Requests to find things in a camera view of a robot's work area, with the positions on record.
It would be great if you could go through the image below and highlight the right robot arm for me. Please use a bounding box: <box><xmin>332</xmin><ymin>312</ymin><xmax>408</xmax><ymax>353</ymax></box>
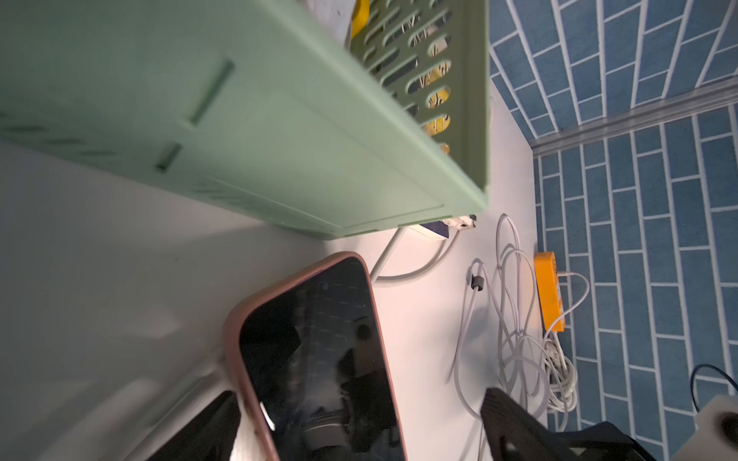
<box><xmin>557</xmin><ymin>422</ymin><xmax>655</xmax><ymax>461</ymax></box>

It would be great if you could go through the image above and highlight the white charging cable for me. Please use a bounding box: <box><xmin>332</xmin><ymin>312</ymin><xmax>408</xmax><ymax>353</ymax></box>
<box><xmin>446</xmin><ymin>212</ymin><xmax>592</xmax><ymax>461</ymax></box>
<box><xmin>368</xmin><ymin>226</ymin><xmax>462</xmax><ymax>287</ymax></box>

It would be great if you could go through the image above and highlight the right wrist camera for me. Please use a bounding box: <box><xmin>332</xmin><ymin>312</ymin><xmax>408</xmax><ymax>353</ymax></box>
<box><xmin>672</xmin><ymin>395</ymin><xmax>737</xmax><ymax>461</ymax></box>

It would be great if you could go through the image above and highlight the green plastic file organizer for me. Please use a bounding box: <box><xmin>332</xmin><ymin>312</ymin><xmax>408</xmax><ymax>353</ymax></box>
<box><xmin>1</xmin><ymin>1</ymin><xmax>490</xmax><ymax>239</ymax></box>

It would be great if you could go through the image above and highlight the orange strip white power cord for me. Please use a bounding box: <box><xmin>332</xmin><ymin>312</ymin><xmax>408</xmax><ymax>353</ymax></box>
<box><xmin>541</xmin><ymin>330</ymin><xmax>580</xmax><ymax>416</ymax></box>

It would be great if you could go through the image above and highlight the black book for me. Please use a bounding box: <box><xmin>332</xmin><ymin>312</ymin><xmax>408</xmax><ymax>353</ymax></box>
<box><xmin>409</xmin><ymin>214</ymin><xmax>477</xmax><ymax>240</ymax></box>

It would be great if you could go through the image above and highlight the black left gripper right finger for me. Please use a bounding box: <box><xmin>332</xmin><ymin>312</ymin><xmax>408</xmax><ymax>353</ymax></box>
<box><xmin>480</xmin><ymin>388</ymin><xmax>582</xmax><ymax>460</ymax></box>

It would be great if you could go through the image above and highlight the yellow item in organizer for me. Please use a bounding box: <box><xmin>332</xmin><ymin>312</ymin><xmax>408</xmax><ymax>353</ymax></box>
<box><xmin>349</xmin><ymin>1</ymin><xmax>453</xmax><ymax>138</ymax></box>

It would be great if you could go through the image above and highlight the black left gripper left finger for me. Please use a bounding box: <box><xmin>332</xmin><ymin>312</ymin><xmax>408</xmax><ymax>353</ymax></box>
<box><xmin>149</xmin><ymin>391</ymin><xmax>241</xmax><ymax>461</ymax></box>

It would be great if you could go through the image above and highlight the phone with pink case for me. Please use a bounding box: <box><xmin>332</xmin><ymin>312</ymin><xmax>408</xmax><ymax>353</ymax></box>
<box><xmin>223</xmin><ymin>252</ymin><xmax>407</xmax><ymax>460</ymax></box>

